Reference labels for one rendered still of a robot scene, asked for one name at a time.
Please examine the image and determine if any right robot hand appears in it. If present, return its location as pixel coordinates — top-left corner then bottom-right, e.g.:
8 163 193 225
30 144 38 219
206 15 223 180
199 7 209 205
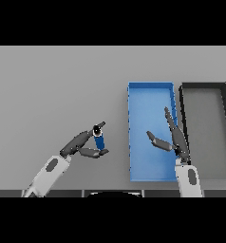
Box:
145 106 192 165

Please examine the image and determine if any dark grey bin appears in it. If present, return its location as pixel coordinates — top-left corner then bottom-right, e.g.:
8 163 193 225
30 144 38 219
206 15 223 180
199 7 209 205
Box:
179 82 226 181

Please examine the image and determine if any blue pipe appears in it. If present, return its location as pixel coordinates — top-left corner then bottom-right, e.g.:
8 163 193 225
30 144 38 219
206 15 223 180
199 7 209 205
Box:
91 124 105 152

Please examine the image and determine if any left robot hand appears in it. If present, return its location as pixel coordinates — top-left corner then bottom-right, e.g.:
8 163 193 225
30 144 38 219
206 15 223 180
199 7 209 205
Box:
59 121 110 159

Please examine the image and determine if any blue bin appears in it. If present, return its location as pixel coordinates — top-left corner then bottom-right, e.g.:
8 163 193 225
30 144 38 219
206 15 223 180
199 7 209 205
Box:
127 82 179 182

